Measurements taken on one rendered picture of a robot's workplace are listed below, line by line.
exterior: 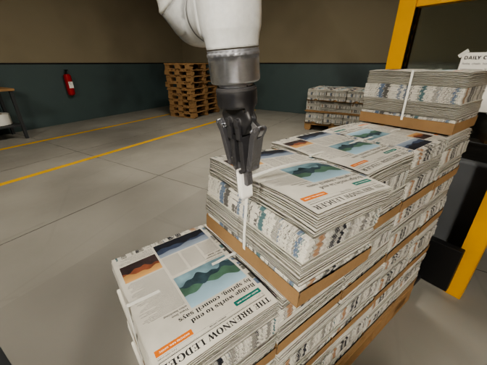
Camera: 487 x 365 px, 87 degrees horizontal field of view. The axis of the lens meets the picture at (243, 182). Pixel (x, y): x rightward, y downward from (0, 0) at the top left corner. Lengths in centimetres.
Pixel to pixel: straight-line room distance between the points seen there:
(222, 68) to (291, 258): 37
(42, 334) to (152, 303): 130
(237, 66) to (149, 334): 53
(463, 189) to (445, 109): 85
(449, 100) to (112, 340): 188
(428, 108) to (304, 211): 89
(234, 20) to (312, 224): 35
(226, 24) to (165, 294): 56
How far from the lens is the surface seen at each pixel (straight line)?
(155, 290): 70
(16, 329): 204
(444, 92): 127
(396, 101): 132
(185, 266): 73
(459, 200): 205
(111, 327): 178
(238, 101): 47
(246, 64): 46
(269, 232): 58
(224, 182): 69
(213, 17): 45
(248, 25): 46
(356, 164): 79
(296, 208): 50
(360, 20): 740
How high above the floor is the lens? 132
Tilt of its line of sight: 25 degrees down
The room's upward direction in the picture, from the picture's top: straight up
